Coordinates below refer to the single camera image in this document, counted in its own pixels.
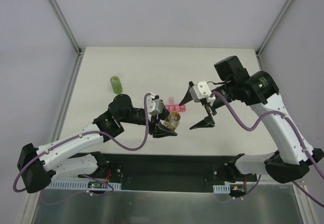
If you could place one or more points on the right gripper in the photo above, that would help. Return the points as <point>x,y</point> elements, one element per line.
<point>207,108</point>

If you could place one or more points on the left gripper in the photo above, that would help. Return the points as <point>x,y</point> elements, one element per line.
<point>154,124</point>

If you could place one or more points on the clear pill bottle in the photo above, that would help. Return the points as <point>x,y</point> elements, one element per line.
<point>170,125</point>

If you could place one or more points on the pink weekly pill organizer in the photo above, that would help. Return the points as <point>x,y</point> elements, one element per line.
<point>171,106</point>

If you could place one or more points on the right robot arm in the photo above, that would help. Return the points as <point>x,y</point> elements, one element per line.
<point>294,155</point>

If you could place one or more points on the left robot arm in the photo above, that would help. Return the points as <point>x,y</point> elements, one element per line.
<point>39,166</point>

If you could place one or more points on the green cylindrical bottle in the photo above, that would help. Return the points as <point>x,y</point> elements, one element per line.
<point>116,85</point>

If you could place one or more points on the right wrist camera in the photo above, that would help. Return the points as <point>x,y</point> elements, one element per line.
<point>201,91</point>

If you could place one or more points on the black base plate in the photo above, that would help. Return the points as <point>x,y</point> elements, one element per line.
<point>163,173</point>

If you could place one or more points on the right white cable duct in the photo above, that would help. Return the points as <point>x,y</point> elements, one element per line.
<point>221,189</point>

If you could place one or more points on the white cable duct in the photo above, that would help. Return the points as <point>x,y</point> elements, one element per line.
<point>221,189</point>
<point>83,185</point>

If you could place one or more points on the right aluminium frame post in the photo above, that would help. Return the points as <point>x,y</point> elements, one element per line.
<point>274,26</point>

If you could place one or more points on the aluminium frame post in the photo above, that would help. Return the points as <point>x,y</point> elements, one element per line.
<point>65,26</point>
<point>274,26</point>

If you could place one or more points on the left white cable duct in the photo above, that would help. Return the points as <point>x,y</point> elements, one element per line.
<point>83,185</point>

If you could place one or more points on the left aluminium frame post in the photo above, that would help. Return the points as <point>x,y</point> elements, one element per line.
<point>65,26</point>

